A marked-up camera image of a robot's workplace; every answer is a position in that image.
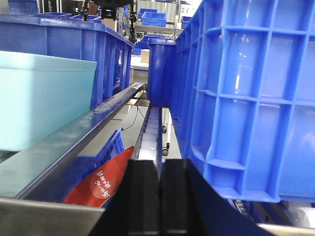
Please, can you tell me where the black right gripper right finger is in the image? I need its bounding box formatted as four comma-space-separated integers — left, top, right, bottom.
160, 159, 265, 236

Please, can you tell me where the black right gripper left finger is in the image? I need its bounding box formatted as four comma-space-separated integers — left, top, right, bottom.
89, 160, 160, 236

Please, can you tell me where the light blue plastic bin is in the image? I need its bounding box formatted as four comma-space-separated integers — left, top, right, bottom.
0, 51, 96, 151

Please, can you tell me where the blue bin on background rack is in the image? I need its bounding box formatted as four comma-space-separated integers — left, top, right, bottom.
141, 11, 167, 27

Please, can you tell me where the red snack package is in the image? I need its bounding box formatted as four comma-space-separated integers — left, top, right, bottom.
64, 146, 134, 207

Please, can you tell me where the grey roller track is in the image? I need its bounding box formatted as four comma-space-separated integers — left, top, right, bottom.
132, 107, 161, 169

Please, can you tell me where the blue crate lower shelf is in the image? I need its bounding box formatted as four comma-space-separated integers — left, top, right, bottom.
24, 127, 125, 204

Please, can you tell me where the steel front shelf beam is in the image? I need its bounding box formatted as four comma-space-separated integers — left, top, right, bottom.
0, 197, 105, 236

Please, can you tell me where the large blue crate right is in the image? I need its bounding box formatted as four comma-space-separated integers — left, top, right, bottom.
171, 0, 315, 203

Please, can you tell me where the large blue crate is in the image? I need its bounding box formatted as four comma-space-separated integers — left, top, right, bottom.
0, 14, 133, 108
171, 0, 315, 203

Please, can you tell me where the blue crate far centre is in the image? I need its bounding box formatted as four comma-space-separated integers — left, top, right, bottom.
147, 37, 177, 108

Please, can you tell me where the large blue crate left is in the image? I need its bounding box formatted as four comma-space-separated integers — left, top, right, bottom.
0, 14, 133, 108

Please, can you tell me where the stainless steel shelf rail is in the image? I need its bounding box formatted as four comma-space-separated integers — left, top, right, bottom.
0, 83, 144, 198

